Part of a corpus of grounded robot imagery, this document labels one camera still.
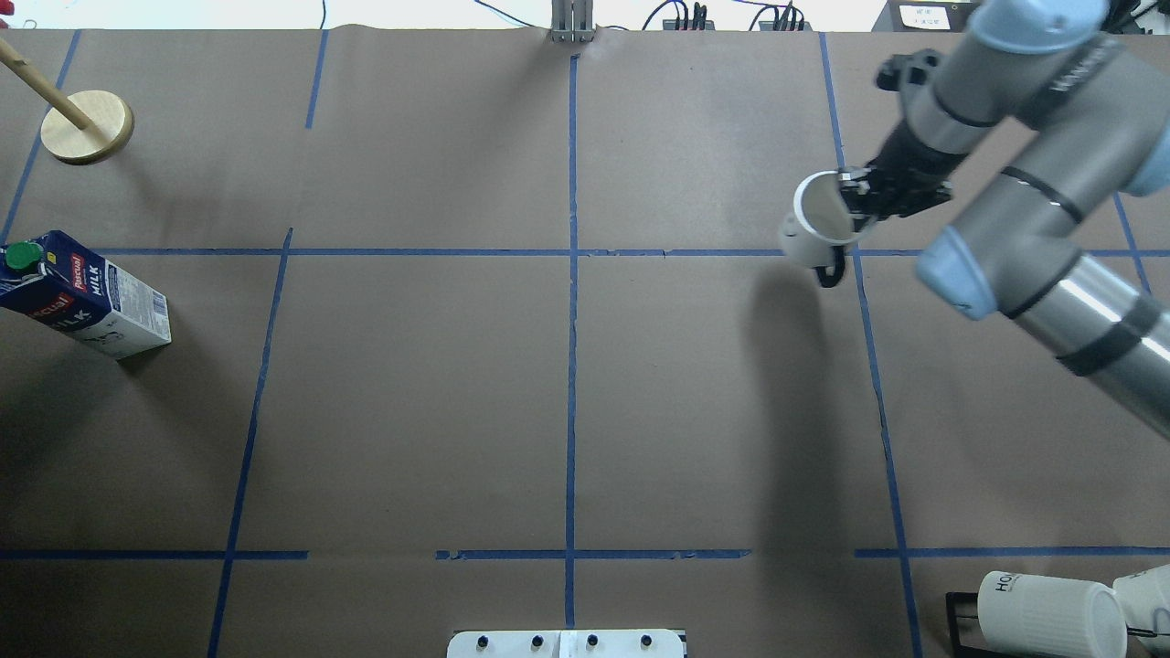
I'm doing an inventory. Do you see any wooden mug tree stand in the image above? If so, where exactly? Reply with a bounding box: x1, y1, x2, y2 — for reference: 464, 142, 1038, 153
1, 41, 135, 165

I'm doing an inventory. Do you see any white ribbed mug far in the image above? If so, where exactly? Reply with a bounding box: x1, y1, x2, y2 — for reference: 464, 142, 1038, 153
1112, 566, 1169, 657

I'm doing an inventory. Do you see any white ribbed mug near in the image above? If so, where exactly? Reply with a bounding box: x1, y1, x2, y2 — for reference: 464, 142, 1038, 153
976, 570, 1128, 657

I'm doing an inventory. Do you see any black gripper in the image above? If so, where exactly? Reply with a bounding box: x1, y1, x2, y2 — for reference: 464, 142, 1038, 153
839, 123, 954, 221

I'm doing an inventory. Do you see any black wire mug rack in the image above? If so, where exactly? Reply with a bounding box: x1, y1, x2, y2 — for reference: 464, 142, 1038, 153
945, 592, 1154, 657

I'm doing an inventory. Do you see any white ribbed mug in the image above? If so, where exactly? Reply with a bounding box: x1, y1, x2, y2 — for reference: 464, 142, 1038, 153
976, 570, 1128, 657
1112, 566, 1169, 657

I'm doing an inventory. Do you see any white mug with black handle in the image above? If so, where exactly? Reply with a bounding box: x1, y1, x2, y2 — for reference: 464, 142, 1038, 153
779, 170, 870, 289

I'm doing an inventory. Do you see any black box with label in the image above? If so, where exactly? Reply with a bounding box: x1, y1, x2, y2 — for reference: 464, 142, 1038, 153
870, 1, 982, 33

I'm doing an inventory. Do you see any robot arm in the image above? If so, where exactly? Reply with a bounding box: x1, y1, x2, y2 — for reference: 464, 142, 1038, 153
830, 1, 1169, 436

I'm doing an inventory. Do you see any blue white milk carton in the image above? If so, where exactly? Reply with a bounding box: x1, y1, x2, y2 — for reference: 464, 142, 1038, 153
1, 229, 172, 361

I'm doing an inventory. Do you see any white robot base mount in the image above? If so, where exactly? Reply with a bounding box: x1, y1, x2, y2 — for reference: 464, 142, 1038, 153
446, 628, 689, 657

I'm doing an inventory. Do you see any aluminium frame post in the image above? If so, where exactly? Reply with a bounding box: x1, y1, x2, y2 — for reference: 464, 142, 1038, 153
548, 0, 596, 43

